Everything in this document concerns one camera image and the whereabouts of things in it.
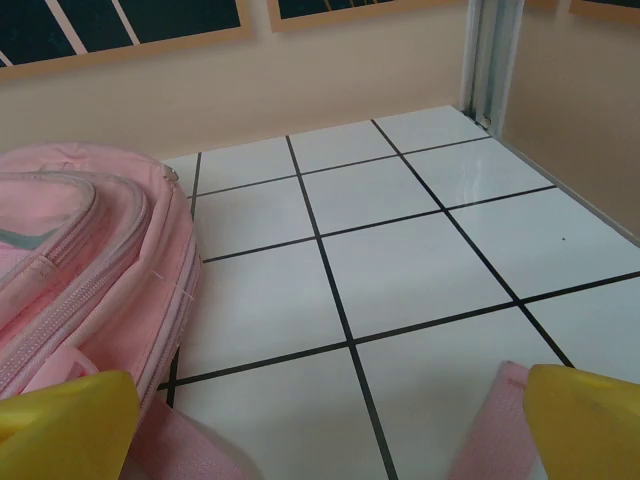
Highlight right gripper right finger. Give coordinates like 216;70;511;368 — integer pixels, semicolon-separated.
521;363;640;480

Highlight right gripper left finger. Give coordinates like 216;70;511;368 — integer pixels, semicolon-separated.
0;370;141;480

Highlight pink student backpack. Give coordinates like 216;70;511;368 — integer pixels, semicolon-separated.
0;141;532;480

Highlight aluminium corner post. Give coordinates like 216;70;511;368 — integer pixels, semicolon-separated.
462;0;525;137

